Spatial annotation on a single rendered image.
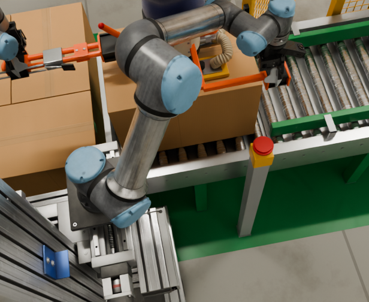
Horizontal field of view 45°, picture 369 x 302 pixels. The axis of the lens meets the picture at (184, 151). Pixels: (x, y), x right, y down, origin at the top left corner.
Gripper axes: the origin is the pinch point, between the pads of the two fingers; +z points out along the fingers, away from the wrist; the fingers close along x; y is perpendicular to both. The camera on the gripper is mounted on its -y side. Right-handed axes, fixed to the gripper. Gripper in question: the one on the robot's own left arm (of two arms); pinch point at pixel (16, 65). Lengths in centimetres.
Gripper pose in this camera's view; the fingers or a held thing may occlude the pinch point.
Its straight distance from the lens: 177.8
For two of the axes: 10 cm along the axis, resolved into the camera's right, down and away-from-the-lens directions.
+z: 0.6, 4.3, 9.0
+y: 9.8, -2.0, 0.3
